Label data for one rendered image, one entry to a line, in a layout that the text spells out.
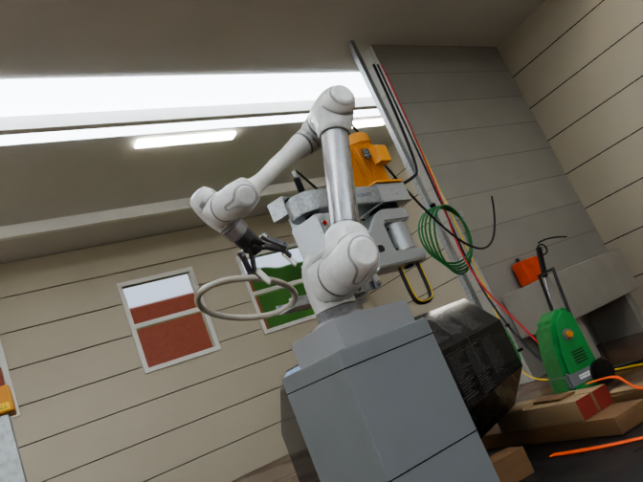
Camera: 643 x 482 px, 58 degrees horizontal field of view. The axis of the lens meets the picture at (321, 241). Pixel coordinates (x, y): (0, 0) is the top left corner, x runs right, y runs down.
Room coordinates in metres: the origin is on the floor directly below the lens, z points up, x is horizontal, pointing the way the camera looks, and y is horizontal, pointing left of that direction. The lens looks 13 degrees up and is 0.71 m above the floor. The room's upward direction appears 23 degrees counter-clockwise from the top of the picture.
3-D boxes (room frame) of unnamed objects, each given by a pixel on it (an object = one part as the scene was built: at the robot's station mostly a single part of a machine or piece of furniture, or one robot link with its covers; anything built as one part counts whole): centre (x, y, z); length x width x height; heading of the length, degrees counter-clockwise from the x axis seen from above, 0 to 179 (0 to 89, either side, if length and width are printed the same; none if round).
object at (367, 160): (3.65, -0.46, 1.95); 0.31 x 0.28 x 0.40; 48
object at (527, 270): (6.17, -1.93, 1.00); 0.50 x 0.22 x 0.33; 127
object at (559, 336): (4.36, -1.31, 0.43); 0.35 x 0.35 x 0.87; 15
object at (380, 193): (3.43, -0.24, 1.66); 0.96 x 0.25 x 0.17; 138
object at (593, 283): (6.07, -2.15, 0.43); 1.30 x 0.62 x 0.86; 127
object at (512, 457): (2.80, -0.32, 0.07); 0.30 x 0.12 x 0.12; 116
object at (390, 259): (3.45, -0.28, 1.35); 0.74 x 0.23 x 0.49; 138
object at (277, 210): (4.02, 0.17, 2.00); 0.20 x 0.18 x 0.15; 30
